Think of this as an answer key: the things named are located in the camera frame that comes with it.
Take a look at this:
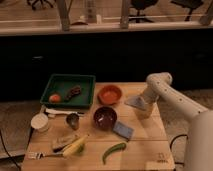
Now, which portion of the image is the purple bowl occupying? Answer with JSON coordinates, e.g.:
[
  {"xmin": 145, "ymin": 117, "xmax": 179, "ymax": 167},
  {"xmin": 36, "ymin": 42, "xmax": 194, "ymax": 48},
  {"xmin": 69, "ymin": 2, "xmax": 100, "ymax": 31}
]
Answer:
[{"xmin": 93, "ymin": 106, "xmax": 117, "ymax": 131}]

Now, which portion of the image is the green chili pepper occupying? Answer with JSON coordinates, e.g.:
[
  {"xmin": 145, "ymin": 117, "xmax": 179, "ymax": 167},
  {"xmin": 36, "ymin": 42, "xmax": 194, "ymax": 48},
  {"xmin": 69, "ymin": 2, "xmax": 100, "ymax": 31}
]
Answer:
[{"xmin": 102, "ymin": 143, "xmax": 127, "ymax": 165}]

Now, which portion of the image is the blue sponge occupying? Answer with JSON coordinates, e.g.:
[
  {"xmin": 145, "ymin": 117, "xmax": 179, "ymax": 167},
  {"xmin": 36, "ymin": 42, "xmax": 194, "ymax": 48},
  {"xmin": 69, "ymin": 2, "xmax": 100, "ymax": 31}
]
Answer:
[{"xmin": 113, "ymin": 121, "xmax": 133, "ymax": 140}]

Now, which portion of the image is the black cable left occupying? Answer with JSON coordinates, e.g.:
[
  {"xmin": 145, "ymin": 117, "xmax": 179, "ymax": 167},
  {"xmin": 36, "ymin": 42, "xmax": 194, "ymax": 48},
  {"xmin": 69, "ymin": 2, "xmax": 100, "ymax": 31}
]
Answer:
[{"xmin": 0, "ymin": 128, "xmax": 22, "ymax": 171}]

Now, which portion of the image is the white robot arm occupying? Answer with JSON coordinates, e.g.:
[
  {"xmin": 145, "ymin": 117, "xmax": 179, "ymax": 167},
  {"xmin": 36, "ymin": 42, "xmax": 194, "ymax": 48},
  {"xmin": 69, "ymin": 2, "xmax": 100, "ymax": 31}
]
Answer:
[{"xmin": 139, "ymin": 72, "xmax": 213, "ymax": 171}]

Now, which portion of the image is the white handled utensil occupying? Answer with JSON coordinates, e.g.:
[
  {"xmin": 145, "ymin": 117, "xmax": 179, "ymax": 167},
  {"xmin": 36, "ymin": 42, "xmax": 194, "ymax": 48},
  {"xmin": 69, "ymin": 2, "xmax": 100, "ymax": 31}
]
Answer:
[{"xmin": 45, "ymin": 108, "xmax": 84, "ymax": 117}]

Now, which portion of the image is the office chair middle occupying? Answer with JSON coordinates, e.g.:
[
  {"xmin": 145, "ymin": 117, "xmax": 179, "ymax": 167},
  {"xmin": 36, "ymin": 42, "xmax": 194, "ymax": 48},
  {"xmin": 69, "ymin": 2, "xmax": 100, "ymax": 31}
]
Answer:
[{"xmin": 129, "ymin": 0, "xmax": 158, "ymax": 23}]

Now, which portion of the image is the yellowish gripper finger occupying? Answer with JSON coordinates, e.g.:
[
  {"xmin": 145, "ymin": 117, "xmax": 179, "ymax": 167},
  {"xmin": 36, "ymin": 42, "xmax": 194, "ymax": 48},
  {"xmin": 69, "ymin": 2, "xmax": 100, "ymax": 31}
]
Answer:
[{"xmin": 136, "ymin": 104, "xmax": 153, "ymax": 119}]

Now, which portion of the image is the green plastic tray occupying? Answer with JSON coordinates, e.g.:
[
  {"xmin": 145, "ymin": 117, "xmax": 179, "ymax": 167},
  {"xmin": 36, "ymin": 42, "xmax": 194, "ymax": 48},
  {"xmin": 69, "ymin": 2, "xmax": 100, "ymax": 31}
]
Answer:
[{"xmin": 40, "ymin": 74, "xmax": 96, "ymax": 109}]

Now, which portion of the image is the orange bowl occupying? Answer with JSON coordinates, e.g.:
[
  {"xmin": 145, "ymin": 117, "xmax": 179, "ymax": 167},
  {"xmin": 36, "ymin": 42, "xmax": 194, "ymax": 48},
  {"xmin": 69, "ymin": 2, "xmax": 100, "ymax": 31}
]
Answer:
[{"xmin": 98, "ymin": 85, "xmax": 122, "ymax": 105}]

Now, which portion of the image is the orange tomato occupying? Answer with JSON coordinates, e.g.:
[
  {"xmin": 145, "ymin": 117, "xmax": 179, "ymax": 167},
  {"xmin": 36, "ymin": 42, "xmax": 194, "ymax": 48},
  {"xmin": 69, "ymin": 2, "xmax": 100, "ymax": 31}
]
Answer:
[{"xmin": 49, "ymin": 93, "xmax": 61, "ymax": 103}]

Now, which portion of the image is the silver fork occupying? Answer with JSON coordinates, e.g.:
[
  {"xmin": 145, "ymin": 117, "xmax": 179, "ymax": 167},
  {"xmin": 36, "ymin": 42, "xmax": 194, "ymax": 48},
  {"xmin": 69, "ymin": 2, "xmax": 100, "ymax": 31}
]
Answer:
[{"xmin": 27, "ymin": 152, "xmax": 63, "ymax": 159}]

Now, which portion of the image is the office chair left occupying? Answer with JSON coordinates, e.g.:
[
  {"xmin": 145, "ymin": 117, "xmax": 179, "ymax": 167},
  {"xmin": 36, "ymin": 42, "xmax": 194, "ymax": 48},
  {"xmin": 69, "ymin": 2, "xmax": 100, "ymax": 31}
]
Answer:
[{"xmin": 26, "ymin": 0, "xmax": 54, "ymax": 11}]

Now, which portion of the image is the yellow corn cob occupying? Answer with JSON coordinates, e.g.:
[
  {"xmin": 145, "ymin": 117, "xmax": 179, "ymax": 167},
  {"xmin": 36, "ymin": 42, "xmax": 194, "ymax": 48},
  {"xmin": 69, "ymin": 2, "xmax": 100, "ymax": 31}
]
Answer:
[{"xmin": 63, "ymin": 134, "xmax": 89, "ymax": 157}]

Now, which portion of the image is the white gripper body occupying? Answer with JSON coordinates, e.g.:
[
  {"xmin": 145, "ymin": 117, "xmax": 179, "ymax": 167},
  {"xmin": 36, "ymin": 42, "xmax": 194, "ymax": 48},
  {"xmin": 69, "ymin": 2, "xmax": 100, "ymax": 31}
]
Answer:
[{"xmin": 141, "ymin": 87, "xmax": 159, "ymax": 104}]

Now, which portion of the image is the dark brown food piece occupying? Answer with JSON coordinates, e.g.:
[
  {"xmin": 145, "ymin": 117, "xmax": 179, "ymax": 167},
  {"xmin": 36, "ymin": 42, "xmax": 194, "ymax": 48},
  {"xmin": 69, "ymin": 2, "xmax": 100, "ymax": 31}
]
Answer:
[{"xmin": 64, "ymin": 85, "xmax": 82, "ymax": 102}]

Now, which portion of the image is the office chair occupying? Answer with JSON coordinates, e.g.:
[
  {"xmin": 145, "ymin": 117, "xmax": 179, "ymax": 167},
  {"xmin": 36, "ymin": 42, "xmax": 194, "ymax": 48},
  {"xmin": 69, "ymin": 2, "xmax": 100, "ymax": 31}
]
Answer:
[
  {"xmin": 171, "ymin": 0, "xmax": 204, "ymax": 21},
  {"xmin": 26, "ymin": 0, "xmax": 54, "ymax": 11},
  {"xmin": 129, "ymin": 0, "xmax": 158, "ymax": 23}
]

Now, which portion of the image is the white cup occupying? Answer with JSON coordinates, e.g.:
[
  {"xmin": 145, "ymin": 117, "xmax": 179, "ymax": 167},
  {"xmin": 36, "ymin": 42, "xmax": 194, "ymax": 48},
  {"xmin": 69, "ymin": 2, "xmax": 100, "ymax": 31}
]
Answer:
[{"xmin": 31, "ymin": 113, "xmax": 49, "ymax": 132}]

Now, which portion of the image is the grey brown cloth piece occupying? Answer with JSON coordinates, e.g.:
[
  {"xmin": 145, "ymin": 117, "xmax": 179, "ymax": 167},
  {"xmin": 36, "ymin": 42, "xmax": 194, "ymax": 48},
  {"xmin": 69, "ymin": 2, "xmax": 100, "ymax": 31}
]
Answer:
[{"xmin": 52, "ymin": 135, "xmax": 79, "ymax": 152}]

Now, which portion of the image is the office chair right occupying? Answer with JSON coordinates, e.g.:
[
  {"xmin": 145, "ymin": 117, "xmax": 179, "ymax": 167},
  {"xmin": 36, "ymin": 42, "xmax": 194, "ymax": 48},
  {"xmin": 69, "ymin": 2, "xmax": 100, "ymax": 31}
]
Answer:
[{"xmin": 171, "ymin": 0, "xmax": 204, "ymax": 21}]

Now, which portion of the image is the black cable on floor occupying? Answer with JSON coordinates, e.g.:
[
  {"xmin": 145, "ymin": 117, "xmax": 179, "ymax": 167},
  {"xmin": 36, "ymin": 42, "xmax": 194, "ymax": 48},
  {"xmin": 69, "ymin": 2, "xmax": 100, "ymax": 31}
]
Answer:
[{"xmin": 169, "ymin": 133, "xmax": 190, "ymax": 167}]

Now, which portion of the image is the small metal cup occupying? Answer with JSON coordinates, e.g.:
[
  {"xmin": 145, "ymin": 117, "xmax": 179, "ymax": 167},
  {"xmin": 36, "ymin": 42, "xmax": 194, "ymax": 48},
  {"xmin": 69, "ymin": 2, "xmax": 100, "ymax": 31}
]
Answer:
[{"xmin": 66, "ymin": 113, "xmax": 79, "ymax": 130}]

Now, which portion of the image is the grey towel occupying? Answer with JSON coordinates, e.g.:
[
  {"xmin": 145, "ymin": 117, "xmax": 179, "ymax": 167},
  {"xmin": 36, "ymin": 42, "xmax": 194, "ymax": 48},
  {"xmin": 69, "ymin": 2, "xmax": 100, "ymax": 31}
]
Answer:
[{"xmin": 125, "ymin": 95, "xmax": 146, "ymax": 110}]

